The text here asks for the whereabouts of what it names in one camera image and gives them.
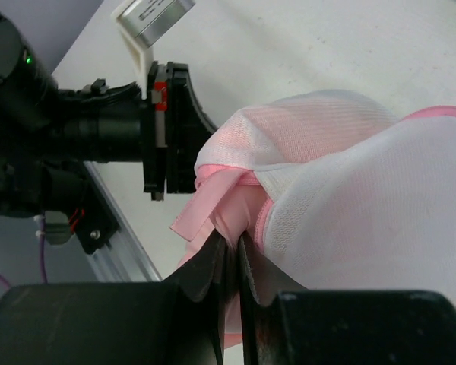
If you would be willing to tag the pink bra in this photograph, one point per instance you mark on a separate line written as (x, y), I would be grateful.
(229, 200)

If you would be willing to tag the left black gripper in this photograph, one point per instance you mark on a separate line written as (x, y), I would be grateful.
(46, 135)

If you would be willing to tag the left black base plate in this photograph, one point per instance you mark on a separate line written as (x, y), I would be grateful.
(87, 224)

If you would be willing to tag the aluminium mounting rail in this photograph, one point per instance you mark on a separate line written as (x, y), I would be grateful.
(123, 258)

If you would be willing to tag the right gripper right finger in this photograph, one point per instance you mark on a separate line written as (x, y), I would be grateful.
(264, 290)

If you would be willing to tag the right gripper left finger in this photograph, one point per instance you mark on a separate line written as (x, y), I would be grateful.
(196, 332)

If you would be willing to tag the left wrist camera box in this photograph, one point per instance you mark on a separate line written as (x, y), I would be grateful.
(141, 23)

